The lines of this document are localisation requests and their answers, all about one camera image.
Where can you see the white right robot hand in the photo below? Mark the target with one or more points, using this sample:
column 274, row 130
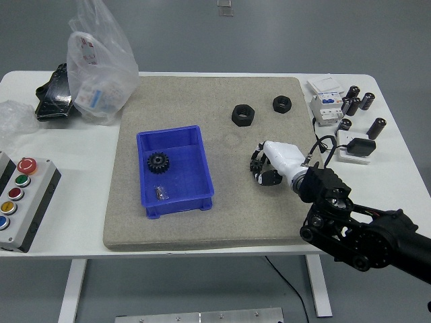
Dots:
column 283, row 158

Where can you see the small black gear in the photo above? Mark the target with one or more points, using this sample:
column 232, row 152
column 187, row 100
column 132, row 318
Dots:
column 255, row 165

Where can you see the large black gear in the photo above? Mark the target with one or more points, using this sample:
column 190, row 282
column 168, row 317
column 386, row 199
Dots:
column 158, row 163

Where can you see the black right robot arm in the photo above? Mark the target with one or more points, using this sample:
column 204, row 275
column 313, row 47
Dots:
column 370, row 235

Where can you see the small black hex nut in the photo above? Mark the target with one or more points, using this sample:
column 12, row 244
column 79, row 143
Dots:
column 282, row 104

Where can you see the large black hex nut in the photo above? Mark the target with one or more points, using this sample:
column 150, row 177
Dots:
column 243, row 115

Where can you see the blue plastic box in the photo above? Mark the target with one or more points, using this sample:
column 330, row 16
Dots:
column 188, row 181

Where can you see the grey push-button control box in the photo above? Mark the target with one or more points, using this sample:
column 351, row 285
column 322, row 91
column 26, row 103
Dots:
column 33, row 205

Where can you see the white circuit breaker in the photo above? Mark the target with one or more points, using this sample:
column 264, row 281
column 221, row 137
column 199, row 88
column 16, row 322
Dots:
column 325, row 111

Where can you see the white socket plate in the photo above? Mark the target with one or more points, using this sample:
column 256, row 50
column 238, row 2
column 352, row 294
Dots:
column 343, row 136

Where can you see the black cylindrical capacitor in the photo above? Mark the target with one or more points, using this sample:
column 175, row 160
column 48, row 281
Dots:
column 376, row 128
column 345, row 125
column 346, row 105
column 354, row 92
column 368, row 101
column 355, row 106

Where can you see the black power adapter plug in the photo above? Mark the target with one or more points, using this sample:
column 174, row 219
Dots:
column 362, row 147

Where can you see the grey-brown mat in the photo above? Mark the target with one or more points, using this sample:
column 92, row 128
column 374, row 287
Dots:
column 202, row 101

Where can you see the small bag of screws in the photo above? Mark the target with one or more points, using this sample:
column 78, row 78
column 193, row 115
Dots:
column 161, row 192

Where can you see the white table leg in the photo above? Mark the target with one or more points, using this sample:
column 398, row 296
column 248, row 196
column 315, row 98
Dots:
column 318, row 286
column 72, row 289

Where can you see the small clear floor plate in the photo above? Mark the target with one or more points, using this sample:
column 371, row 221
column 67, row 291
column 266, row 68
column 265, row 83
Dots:
column 224, row 3
column 225, row 12

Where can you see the silver metal plate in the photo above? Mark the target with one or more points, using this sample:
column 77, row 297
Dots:
column 198, row 317

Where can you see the translucent plastic bag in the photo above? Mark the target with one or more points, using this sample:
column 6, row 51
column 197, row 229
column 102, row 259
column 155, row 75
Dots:
column 111, row 64

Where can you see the white carton with blue print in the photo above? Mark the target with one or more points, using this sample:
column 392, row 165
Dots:
column 89, row 97

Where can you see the black part in clear wrap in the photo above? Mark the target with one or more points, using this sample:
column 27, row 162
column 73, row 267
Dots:
column 54, row 101

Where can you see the crumpled clear plastic bag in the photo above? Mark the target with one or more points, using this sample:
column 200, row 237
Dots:
column 15, row 121

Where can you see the white wall switch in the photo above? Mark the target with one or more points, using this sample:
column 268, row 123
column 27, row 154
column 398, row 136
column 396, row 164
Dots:
column 325, row 85

